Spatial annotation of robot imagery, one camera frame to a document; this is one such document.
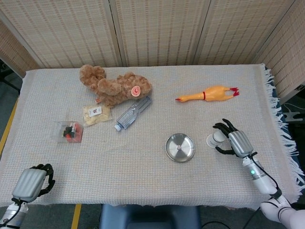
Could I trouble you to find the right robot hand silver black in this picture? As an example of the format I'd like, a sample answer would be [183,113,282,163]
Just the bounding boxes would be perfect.
[213,118,254,158]

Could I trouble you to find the clear bag of small items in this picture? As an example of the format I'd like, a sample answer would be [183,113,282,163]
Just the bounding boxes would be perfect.
[52,120,84,144]

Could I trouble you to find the white paper cup blue print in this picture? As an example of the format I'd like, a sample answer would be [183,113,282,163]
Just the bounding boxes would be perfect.
[206,130,226,148]

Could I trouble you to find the white metal stand foot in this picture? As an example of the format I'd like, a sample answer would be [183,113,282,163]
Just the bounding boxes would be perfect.
[283,110,305,124]

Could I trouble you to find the clear plastic water bottle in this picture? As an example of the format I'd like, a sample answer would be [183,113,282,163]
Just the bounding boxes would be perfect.
[114,96,153,131]

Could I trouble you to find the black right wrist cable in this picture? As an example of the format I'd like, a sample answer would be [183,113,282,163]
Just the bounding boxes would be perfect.
[249,154,284,200]

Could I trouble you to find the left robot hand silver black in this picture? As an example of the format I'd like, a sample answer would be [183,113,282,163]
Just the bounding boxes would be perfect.
[11,163,56,203]

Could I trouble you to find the beige waffle weave tablecloth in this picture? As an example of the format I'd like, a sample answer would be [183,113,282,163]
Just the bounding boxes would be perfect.
[0,63,305,212]

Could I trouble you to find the brown plush teddy bear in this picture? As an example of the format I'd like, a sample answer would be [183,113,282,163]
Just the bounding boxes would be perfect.
[79,64,153,108]

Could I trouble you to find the yellow rubber chicken toy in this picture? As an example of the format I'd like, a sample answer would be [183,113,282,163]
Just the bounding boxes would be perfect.
[175,86,240,104]

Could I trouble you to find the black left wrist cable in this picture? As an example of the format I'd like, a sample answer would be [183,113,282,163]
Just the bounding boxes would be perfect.
[0,198,29,227]

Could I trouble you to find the round stainless steel plate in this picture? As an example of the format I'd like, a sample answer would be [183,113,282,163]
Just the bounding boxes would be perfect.
[165,133,195,163]

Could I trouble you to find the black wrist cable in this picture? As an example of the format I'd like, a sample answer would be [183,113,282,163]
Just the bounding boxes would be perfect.
[249,154,284,200]
[0,198,29,227]

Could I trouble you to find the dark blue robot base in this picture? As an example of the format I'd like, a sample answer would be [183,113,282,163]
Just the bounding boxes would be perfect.
[99,204,202,229]

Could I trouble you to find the woven bamboo folding screen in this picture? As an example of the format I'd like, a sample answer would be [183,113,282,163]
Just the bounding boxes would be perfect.
[0,0,305,101]

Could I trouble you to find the clear bag of beige snacks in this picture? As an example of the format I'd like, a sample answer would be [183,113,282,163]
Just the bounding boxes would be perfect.
[82,104,112,127]

